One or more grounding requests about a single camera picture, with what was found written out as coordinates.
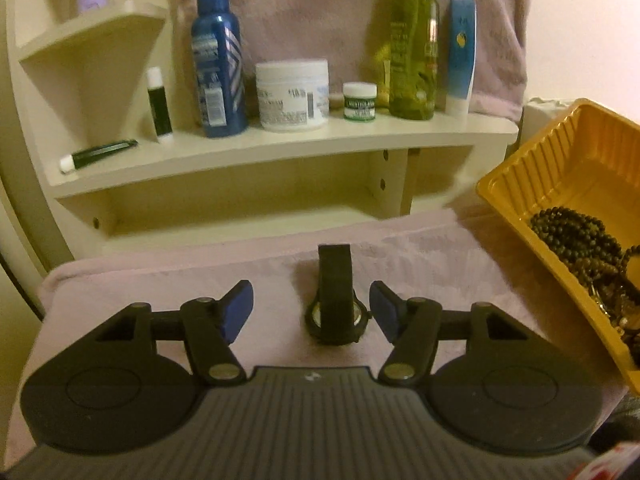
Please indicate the black wristwatch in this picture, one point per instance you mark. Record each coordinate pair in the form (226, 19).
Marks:
(334, 290)

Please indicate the white and blue tube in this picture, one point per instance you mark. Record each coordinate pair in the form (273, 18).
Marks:
(460, 60)

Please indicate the blue spray bottle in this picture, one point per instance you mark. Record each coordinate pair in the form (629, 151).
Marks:
(217, 60)

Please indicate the red and white packet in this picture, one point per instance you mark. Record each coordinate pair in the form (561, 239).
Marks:
(612, 465)

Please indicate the yellow plastic tray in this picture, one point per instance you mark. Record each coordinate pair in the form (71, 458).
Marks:
(575, 170)

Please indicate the black lip balm stick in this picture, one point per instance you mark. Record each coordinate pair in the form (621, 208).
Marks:
(160, 110)

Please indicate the black tube with white cap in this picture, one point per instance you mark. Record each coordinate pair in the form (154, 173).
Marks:
(100, 154)

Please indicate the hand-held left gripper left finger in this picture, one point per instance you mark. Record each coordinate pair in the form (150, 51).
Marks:
(236, 310)

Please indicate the lavender table towel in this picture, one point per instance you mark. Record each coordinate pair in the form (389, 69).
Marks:
(425, 260)

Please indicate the lavender hanging towel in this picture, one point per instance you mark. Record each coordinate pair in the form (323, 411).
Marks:
(310, 15)

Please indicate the cream corner shelf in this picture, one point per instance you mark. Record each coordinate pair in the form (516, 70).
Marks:
(250, 170)

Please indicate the green spray bottle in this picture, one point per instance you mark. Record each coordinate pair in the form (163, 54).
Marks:
(412, 50)

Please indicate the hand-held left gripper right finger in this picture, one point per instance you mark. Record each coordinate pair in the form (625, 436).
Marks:
(384, 310)

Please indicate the small green label jar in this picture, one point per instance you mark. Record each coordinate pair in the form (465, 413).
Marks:
(360, 105)

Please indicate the white cream jar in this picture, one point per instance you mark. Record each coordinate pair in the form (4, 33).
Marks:
(292, 95)

